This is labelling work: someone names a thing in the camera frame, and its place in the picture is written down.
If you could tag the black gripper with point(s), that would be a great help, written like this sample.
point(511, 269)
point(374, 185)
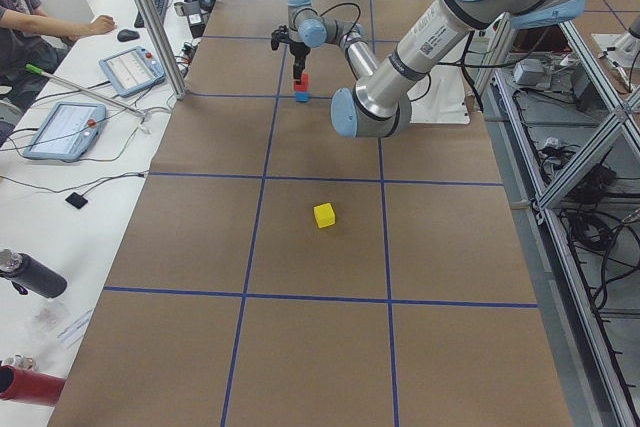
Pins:
point(299, 50)

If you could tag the red wooden block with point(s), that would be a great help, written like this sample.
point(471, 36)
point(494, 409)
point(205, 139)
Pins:
point(301, 84)

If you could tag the blue wooden block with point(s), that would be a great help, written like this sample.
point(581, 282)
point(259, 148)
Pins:
point(301, 96)

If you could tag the yellow wooden block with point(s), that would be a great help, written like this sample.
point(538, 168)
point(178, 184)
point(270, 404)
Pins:
point(324, 215)

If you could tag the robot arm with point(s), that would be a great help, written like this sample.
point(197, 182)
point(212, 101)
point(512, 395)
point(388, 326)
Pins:
point(378, 105)

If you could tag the operator forearm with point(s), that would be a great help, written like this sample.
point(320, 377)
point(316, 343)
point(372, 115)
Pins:
point(43, 25)

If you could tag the operator hand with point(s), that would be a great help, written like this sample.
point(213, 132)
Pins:
point(103, 24)

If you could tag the far teach pendant tablet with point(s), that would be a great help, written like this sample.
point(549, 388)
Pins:
point(132, 71)

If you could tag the teach pendant tablet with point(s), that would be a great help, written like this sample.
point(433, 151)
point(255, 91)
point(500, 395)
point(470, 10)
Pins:
point(132, 71)
point(68, 132)

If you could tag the black computer mouse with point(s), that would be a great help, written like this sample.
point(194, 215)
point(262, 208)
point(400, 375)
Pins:
point(126, 35)

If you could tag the near teach pendant tablet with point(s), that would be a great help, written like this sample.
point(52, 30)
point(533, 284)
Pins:
point(68, 132)

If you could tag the small black square pad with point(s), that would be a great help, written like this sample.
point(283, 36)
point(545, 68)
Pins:
point(76, 200)

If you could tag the black water bottle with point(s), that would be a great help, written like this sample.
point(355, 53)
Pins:
point(29, 275)

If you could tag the red cylinder bottle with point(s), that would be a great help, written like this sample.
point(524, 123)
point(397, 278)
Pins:
point(30, 387)

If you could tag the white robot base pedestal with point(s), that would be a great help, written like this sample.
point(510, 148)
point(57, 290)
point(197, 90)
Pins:
point(439, 98)

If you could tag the aluminium frame post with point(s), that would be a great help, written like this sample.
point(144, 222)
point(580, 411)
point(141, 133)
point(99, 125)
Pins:
point(162, 45)

